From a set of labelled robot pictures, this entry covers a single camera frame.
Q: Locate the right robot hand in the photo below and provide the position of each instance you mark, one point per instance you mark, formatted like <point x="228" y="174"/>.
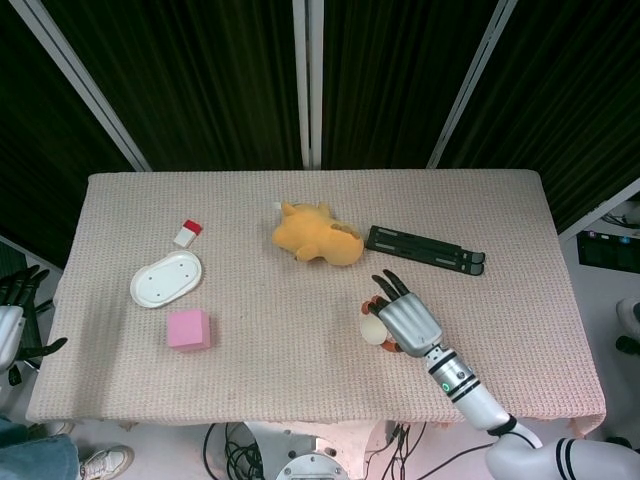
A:
<point x="407" y="325"/>

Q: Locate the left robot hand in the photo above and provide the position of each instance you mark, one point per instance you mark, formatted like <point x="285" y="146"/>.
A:
<point x="10" y="320"/>

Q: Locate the white paper cup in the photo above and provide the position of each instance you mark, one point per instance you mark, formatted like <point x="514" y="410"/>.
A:
<point x="372" y="331"/>

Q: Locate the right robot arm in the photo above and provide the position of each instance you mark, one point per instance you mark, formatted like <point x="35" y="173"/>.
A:
<point x="492" y="400"/>

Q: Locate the black folding stand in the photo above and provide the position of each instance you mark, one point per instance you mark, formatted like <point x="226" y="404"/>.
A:
<point x="425" y="249"/>

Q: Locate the orange plush toy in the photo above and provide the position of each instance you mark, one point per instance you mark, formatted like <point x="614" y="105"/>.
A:
<point x="316" y="235"/>

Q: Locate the beige knitted tablecloth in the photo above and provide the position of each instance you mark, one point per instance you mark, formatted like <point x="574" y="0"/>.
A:
<point x="280" y="350"/>

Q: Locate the person's leg in jeans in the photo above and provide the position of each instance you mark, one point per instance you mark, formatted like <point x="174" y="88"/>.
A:
<point x="35" y="450"/>

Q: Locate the white oval plastic tray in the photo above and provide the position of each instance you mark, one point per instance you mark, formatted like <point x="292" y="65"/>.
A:
<point x="166" y="278"/>

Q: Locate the white sneaker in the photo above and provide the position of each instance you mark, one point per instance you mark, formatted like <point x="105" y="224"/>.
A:
<point x="105" y="461"/>

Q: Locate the pink foam cube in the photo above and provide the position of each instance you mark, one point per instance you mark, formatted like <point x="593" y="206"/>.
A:
<point x="189" y="329"/>

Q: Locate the white box with red end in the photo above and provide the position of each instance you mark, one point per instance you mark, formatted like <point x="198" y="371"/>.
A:
<point x="187" y="233"/>

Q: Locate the white robot part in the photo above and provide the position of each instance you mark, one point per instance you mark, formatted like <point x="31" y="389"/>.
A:
<point x="629" y="325"/>

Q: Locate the dark green folding screen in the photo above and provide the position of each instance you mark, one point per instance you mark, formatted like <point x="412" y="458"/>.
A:
<point x="320" y="85"/>

